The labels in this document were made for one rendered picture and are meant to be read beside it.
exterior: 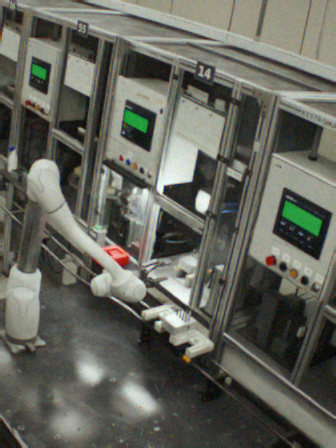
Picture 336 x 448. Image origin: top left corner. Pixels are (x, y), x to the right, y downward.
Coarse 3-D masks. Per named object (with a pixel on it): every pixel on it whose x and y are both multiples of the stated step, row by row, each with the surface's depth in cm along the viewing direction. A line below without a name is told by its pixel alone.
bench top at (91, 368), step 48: (48, 336) 302; (96, 336) 309; (0, 384) 262; (48, 384) 269; (96, 384) 275; (144, 384) 282; (192, 384) 287; (48, 432) 241; (96, 432) 247; (144, 432) 252; (192, 432) 257; (240, 432) 261
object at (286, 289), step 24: (288, 120) 246; (288, 144) 248; (312, 144) 238; (240, 288) 280; (264, 288) 269; (288, 288) 258; (240, 312) 282; (264, 312) 271; (288, 312) 260; (312, 312) 250; (240, 336) 284; (264, 336) 273; (288, 336) 261; (288, 360) 263
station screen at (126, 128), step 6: (126, 108) 318; (132, 108) 314; (138, 114) 311; (144, 114) 308; (126, 126) 320; (132, 126) 316; (126, 132) 321; (132, 132) 317; (138, 132) 313; (144, 132) 310; (132, 138) 318; (138, 138) 314; (144, 138) 310; (144, 144) 311
